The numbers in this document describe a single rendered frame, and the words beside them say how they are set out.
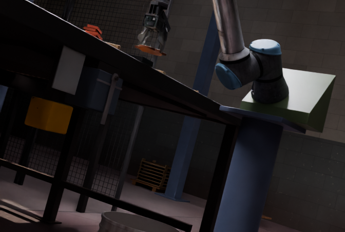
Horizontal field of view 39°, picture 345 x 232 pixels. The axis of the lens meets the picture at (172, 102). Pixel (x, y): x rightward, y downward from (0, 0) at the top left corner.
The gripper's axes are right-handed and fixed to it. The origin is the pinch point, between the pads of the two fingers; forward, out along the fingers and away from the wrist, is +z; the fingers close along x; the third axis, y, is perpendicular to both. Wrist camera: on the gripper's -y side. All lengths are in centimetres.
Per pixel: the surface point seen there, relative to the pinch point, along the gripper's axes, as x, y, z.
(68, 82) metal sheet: 18, 75, 25
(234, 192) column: 52, 1, 49
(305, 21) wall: -43, -504, -158
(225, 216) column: 50, 1, 59
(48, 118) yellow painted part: 20, 82, 36
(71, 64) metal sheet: 18, 76, 20
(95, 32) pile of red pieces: -72, -58, -14
